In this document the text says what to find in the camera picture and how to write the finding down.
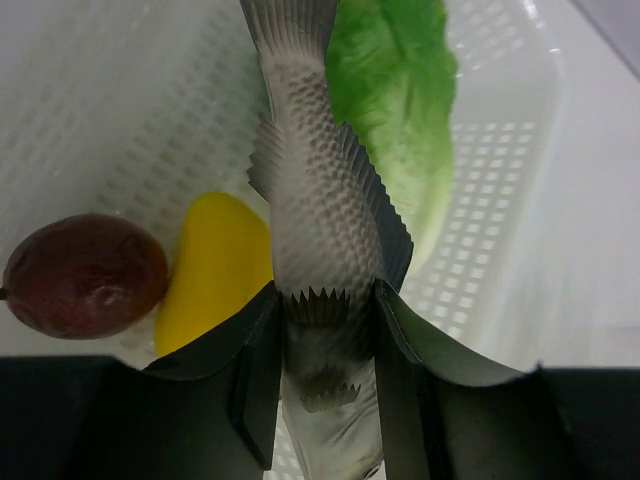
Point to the fake yellow lemon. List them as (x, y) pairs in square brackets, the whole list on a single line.
[(223, 261)]

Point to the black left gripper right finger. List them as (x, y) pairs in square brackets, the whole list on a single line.
[(448, 412)]

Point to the fake grey fish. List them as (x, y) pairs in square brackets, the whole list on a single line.
[(334, 234)]

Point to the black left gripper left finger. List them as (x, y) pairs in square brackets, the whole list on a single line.
[(205, 411)]

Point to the fake red apple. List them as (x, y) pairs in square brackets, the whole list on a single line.
[(86, 276)]

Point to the fake green lettuce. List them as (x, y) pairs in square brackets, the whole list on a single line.
[(392, 76)]

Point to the white perforated plastic basket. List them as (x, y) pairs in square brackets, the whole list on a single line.
[(135, 108)]

